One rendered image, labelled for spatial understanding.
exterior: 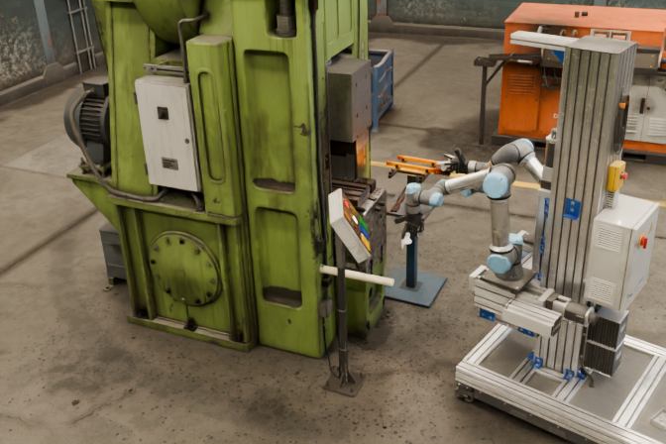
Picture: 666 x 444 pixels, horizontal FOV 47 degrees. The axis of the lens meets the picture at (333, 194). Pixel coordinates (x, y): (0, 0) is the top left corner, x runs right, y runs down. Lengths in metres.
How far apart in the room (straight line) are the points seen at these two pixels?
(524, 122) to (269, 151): 4.03
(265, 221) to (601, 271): 1.90
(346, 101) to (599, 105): 1.35
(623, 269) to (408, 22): 8.78
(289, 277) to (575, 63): 2.09
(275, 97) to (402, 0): 8.16
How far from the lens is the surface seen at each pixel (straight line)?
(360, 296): 4.80
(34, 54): 10.67
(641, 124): 7.72
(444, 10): 12.04
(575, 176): 3.88
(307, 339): 4.78
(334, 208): 3.97
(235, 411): 4.53
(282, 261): 4.61
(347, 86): 4.20
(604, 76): 3.68
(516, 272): 4.07
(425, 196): 3.92
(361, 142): 4.42
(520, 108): 7.81
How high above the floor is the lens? 2.97
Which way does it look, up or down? 26 degrees down
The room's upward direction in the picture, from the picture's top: 2 degrees counter-clockwise
